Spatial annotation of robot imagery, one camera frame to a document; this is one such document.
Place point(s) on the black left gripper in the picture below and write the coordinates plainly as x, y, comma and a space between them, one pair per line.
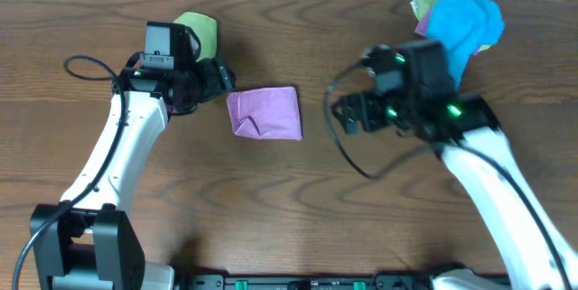
217, 80

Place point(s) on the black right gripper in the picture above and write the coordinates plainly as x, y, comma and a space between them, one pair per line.
366, 102

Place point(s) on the purple cloth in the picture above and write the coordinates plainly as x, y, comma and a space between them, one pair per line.
422, 25
266, 114

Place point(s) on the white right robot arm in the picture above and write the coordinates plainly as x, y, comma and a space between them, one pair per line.
412, 89

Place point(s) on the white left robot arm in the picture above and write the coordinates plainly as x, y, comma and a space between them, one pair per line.
86, 240

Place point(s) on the folded green cloth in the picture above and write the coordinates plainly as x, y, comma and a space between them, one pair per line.
206, 30

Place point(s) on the purple cloth in pile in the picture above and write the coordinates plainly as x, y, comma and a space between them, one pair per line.
422, 25

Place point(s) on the green cloth in pile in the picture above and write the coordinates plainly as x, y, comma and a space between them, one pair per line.
423, 4

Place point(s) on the blue crumpled cloth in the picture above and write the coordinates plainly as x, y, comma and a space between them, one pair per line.
462, 27

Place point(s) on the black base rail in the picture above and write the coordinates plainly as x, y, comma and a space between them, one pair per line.
379, 282

